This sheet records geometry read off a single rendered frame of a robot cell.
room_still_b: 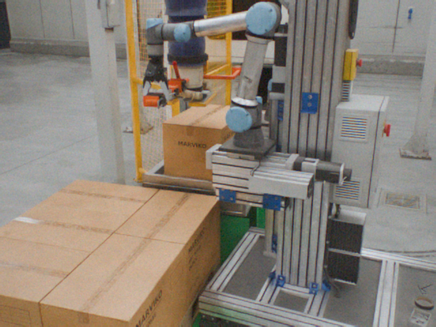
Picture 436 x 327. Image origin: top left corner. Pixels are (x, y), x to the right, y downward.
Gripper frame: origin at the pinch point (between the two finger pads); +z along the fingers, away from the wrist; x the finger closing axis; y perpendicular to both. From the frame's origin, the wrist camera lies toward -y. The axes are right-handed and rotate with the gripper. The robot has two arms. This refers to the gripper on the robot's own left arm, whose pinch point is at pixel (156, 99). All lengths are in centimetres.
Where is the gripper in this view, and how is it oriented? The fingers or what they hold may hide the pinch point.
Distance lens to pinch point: 215.5
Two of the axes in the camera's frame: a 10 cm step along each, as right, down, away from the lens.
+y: 1.9, -3.4, 9.2
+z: 0.0, 9.4, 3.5
